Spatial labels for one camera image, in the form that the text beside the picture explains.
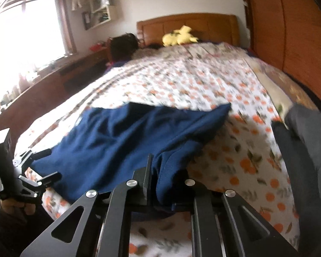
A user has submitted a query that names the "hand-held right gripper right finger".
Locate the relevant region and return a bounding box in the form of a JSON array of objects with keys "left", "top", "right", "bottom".
[{"left": 184, "top": 179, "right": 301, "bottom": 257}]

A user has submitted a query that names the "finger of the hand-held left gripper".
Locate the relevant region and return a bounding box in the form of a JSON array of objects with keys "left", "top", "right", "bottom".
[
  {"left": 15, "top": 148, "right": 53, "bottom": 168},
  {"left": 18, "top": 172, "right": 62, "bottom": 193}
]

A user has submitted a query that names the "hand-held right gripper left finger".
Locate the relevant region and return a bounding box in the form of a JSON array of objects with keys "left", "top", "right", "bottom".
[{"left": 19, "top": 153, "right": 154, "bottom": 257}]

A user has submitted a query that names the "navy blue suit jacket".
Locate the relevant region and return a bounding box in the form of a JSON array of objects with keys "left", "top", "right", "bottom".
[{"left": 29, "top": 103, "right": 232, "bottom": 212}]

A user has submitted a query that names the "person's left hand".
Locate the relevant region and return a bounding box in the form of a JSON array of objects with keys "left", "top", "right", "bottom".
[{"left": 0, "top": 196, "right": 36, "bottom": 216}]

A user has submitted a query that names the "wooden desk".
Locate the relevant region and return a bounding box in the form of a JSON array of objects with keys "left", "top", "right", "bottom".
[{"left": 0, "top": 48, "right": 111, "bottom": 153}]

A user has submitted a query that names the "orange floral bedsheet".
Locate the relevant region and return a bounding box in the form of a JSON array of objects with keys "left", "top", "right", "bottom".
[{"left": 13, "top": 43, "right": 301, "bottom": 257}]

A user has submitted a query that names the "dark grey cloth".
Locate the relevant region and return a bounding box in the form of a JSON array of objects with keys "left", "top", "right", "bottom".
[{"left": 272, "top": 104, "right": 321, "bottom": 257}]

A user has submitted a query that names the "dark brown chair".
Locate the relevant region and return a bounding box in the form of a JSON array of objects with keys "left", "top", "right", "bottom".
[{"left": 108, "top": 33, "right": 138, "bottom": 63}]

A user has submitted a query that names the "yellow plush toy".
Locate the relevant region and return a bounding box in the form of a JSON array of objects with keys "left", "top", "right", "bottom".
[{"left": 162, "top": 25, "right": 199, "bottom": 47}]

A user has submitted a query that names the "beige patterned quilt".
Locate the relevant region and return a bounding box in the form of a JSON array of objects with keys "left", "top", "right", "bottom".
[{"left": 134, "top": 42, "right": 321, "bottom": 113}]

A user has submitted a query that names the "wooden bed headboard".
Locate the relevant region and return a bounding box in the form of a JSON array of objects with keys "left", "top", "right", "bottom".
[{"left": 136, "top": 13, "right": 240, "bottom": 49}]

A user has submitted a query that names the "wooden slatted wardrobe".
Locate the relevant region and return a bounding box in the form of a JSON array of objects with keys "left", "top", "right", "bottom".
[{"left": 238, "top": 0, "right": 321, "bottom": 113}]

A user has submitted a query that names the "window with wooden frame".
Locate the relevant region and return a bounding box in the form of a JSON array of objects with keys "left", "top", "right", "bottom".
[{"left": 0, "top": 0, "right": 78, "bottom": 99}]

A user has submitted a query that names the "white wall shelf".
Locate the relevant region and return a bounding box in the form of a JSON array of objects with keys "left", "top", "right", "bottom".
[{"left": 82, "top": 0, "right": 117, "bottom": 30}]

